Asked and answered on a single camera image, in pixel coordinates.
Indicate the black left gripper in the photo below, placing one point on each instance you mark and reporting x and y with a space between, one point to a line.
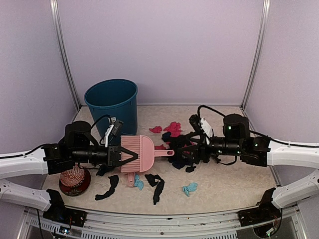
113 156

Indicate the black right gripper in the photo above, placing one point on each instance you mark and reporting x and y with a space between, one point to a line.
197 151

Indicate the pink plastic hand brush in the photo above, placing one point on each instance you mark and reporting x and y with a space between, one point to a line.
144 147

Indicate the pink plastic dustpan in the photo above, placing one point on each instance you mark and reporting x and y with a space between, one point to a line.
131 179

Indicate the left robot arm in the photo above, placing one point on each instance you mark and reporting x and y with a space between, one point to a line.
77 146

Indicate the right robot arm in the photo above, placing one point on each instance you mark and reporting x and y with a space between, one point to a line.
257 150

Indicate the black and blue scrap pile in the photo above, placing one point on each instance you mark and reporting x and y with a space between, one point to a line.
181 158

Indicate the pink scrap centre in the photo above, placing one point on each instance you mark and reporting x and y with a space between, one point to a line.
160 147

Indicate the black scrap front centre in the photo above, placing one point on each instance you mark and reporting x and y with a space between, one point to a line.
157 182

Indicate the light blue scrap near dustpan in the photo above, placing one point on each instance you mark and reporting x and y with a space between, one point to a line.
138 183

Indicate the large pink scrap back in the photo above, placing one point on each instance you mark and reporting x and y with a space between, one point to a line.
174 128

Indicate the black scrap front left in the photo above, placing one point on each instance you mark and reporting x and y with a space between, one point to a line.
114 180

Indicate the small pink scrap back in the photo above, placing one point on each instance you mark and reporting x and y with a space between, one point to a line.
156 129

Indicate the dark blue scrap left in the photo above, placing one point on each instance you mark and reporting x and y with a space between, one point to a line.
103 169

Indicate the light blue scrap front right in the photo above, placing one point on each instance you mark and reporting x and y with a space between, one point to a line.
192 187

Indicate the blue plastic waste bin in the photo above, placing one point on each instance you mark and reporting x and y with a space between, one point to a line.
116 98

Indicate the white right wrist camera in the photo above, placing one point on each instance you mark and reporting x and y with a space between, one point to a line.
202 128

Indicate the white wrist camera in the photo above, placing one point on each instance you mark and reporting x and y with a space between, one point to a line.
202 128
111 133

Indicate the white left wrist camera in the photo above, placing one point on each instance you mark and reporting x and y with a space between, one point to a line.
111 133

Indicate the front aluminium rail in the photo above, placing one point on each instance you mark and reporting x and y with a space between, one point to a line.
107 225

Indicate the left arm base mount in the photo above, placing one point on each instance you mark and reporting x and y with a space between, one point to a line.
58 212

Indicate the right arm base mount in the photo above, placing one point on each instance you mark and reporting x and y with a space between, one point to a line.
265 211

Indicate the right aluminium frame post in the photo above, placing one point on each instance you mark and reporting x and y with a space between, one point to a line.
257 54

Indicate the aluminium frame post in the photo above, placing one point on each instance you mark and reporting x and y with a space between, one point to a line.
257 54
63 54

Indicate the left aluminium frame post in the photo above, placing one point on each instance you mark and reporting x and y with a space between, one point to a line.
63 54

